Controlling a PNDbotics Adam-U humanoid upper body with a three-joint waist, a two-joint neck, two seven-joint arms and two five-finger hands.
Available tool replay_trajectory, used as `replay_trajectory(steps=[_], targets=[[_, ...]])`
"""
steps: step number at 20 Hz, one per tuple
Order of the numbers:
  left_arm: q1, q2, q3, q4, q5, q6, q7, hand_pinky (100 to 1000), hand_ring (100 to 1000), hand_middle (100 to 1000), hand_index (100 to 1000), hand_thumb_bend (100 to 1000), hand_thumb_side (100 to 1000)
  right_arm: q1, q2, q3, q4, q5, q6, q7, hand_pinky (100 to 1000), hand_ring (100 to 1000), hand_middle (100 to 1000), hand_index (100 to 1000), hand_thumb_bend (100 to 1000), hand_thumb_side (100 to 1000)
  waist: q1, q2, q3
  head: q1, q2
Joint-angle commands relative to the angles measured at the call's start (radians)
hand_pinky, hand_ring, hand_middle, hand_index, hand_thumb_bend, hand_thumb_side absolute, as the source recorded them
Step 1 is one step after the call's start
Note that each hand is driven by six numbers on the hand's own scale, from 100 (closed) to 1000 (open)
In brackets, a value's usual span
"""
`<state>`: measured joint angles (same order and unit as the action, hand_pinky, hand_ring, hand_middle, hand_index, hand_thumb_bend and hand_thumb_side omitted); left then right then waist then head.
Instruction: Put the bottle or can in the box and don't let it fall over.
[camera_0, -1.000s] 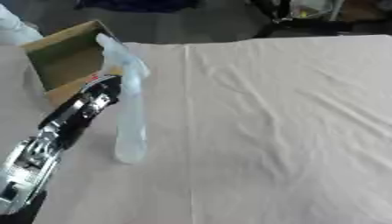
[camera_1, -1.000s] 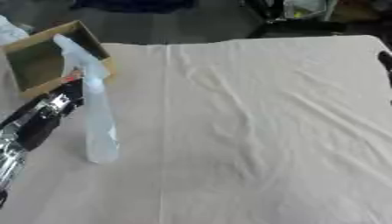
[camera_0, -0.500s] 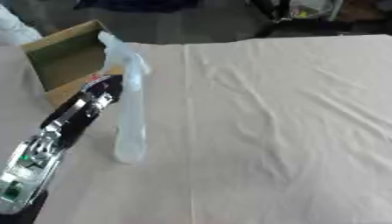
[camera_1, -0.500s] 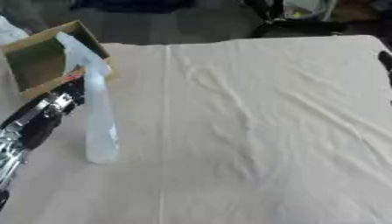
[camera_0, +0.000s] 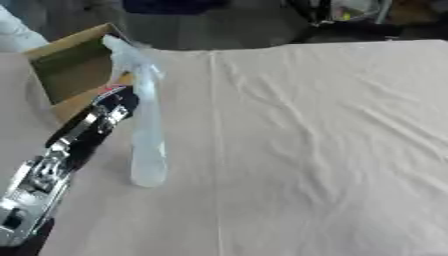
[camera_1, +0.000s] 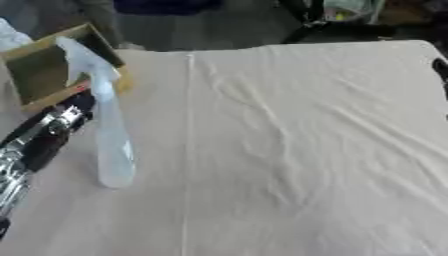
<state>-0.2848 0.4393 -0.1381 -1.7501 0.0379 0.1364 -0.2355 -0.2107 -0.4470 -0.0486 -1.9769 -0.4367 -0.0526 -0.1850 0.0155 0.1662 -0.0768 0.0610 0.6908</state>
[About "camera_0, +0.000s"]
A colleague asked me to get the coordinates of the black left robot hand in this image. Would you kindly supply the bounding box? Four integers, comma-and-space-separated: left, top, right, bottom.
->
43, 85, 142, 172

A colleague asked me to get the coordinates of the black equipment stand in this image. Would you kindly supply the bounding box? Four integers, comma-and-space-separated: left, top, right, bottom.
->
283, 0, 406, 44

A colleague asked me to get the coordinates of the clear plastic bottle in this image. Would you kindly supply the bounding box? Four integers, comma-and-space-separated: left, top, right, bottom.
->
99, 34, 172, 188

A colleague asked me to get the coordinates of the tan cardboard box green inside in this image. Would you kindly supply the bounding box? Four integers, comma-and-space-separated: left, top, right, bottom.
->
21, 22, 140, 125

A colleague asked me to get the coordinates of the dark blue bag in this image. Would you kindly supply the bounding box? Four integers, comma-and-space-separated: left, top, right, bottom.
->
120, 0, 231, 16

